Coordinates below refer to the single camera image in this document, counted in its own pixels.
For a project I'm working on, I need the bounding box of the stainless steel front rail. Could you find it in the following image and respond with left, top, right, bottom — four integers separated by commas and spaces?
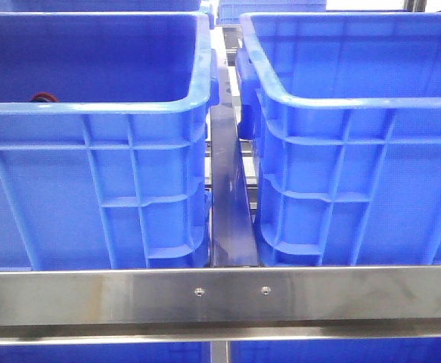
0, 265, 441, 345

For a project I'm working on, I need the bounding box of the left blue plastic crate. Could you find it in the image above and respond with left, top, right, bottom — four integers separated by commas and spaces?
0, 12, 219, 271

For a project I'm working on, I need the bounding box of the red mushroom push button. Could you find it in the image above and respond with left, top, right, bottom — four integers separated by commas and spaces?
30, 92, 59, 103

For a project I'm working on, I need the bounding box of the far right blue crate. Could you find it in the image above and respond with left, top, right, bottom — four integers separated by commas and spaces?
217, 0, 327, 25

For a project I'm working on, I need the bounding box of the steel centre divider bar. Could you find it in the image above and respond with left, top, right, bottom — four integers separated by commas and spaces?
210, 54, 259, 267

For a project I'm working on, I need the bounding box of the right blue plastic crate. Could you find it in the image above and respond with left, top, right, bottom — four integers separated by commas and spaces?
237, 12, 441, 266

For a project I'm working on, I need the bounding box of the far left blue crate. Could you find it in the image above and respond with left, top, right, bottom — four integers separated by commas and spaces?
0, 0, 214, 29

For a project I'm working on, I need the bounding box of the lower left blue crate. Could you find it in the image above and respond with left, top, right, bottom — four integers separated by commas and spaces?
0, 343, 210, 362

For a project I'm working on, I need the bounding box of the lower right blue crate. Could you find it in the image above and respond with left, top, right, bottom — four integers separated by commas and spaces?
231, 337, 441, 362

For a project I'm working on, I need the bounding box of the blue plastic crate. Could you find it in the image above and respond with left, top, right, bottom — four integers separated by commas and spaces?
0, 12, 219, 271
237, 12, 441, 266

